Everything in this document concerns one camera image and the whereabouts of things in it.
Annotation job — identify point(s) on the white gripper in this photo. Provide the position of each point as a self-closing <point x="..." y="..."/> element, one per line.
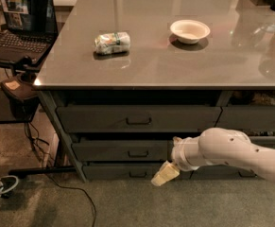
<point x="177" y="154"/>

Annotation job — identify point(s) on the wrapped snack package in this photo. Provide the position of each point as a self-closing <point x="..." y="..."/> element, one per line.
<point x="112" y="43"/>

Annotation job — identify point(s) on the black laptop stand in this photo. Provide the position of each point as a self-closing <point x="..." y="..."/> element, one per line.
<point x="19" y="102"/>

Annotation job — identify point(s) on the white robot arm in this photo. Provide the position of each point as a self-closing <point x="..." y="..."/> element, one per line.
<point x="217" y="146"/>

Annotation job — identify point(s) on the black laptop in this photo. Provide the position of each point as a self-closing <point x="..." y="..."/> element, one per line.
<point x="31" y="30"/>

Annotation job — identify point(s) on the black white sneaker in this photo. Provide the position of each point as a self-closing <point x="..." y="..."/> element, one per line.
<point x="7" y="184"/>

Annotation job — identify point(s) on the white paper bowl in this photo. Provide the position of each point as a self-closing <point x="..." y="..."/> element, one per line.
<point x="189" y="31"/>

